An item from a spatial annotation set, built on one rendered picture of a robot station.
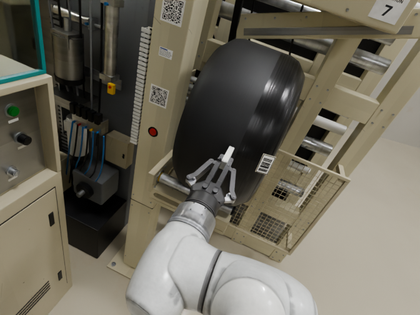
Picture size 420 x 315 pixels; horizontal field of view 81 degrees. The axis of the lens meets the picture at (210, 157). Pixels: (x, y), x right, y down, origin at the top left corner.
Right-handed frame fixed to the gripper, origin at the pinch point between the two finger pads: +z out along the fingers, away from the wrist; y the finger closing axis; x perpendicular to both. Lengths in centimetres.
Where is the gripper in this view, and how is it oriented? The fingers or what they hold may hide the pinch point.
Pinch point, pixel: (227, 157)
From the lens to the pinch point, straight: 67.5
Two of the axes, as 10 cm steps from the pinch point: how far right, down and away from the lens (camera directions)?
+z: 3.6, -5.9, 7.3
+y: -9.1, -4.0, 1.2
